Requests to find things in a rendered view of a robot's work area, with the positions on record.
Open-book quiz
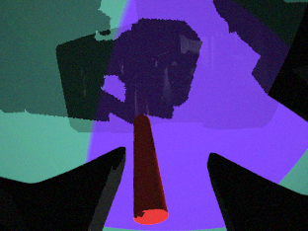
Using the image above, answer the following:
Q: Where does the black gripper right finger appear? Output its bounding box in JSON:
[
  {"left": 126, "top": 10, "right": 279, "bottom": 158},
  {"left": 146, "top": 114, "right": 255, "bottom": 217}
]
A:
[{"left": 206, "top": 152, "right": 308, "bottom": 231}]

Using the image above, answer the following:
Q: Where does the dark red peg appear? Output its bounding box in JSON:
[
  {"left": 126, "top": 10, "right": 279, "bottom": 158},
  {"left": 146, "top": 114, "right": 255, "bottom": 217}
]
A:
[{"left": 133, "top": 115, "right": 169, "bottom": 225}]

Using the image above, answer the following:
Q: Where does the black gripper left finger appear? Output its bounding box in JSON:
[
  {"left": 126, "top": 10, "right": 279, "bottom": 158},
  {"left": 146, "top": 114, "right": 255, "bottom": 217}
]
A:
[{"left": 0, "top": 146, "right": 126, "bottom": 231}]

